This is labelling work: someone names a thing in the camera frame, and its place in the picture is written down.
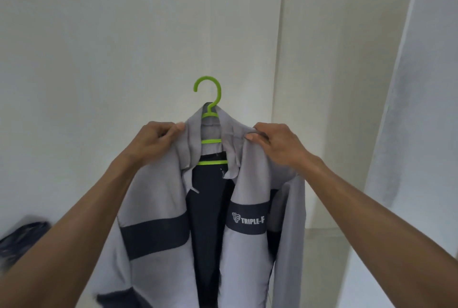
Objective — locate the person's right hand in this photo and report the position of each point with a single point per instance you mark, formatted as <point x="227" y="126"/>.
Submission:
<point x="282" y="147"/>

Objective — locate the person's left hand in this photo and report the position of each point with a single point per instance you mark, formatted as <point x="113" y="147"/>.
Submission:
<point x="152" y="141"/>

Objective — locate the person's left thumb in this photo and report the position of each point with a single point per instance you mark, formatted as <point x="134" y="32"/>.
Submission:
<point x="175" y="131"/>

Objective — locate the person's right thumb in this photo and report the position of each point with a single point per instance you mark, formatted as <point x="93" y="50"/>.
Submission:
<point x="256" y="138"/>

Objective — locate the grey and navy work jacket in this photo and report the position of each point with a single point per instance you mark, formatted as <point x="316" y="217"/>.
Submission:
<point x="211" y="218"/>

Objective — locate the person's left forearm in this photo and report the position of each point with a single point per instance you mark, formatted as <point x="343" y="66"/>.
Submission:
<point x="68" y="236"/>

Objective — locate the person's right forearm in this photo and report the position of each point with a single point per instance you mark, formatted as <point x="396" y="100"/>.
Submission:
<point x="379" y="232"/>

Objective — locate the green plastic clothes hanger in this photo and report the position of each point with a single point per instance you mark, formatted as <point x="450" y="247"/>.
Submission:
<point x="209" y="104"/>

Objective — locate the dark blue cloth bundle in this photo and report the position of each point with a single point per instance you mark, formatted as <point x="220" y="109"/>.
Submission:
<point x="21" y="238"/>

